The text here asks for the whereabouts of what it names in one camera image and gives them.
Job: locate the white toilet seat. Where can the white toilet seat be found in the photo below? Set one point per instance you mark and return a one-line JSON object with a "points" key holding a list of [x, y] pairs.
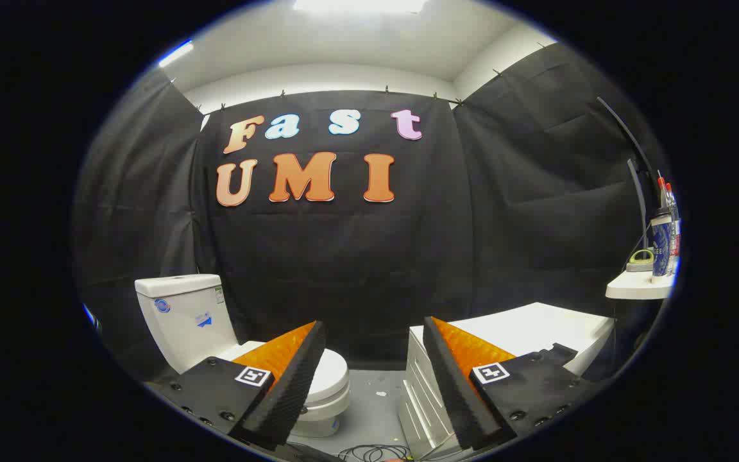
{"points": [[331, 405]]}

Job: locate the dark blue bottle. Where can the dark blue bottle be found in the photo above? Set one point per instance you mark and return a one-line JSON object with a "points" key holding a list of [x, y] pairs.
{"points": [[661, 247]]}

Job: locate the black curved pole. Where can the black curved pole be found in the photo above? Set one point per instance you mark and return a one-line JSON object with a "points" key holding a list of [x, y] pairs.
{"points": [[632, 144]]}

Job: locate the black backdrop cloth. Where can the black backdrop cloth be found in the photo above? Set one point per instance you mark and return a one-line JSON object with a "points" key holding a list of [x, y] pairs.
{"points": [[344, 256]]}

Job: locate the white wall shelf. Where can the white wall shelf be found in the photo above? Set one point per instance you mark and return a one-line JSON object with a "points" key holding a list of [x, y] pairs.
{"points": [[639, 285]]}

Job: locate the white drawer cabinet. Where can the white drawer cabinet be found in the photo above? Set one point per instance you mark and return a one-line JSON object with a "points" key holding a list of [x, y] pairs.
{"points": [[536, 327]]}

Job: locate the white toilet lid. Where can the white toilet lid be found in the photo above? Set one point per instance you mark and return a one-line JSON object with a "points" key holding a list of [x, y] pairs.
{"points": [[333, 375]]}

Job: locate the ceiling light panel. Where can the ceiling light panel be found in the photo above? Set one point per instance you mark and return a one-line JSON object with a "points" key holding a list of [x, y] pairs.
{"points": [[360, 5], [176, 53]]}

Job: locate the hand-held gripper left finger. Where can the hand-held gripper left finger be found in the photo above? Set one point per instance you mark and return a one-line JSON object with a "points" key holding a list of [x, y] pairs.
{"points": [[292, 385]]}

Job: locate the white ceramic toilet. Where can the white ceramic toilet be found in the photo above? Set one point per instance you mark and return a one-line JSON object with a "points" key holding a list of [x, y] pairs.
{"points": [[183, 321]]}

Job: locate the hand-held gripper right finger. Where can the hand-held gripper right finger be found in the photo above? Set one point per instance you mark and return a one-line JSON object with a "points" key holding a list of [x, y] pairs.
{"points": [[456, 385]]}

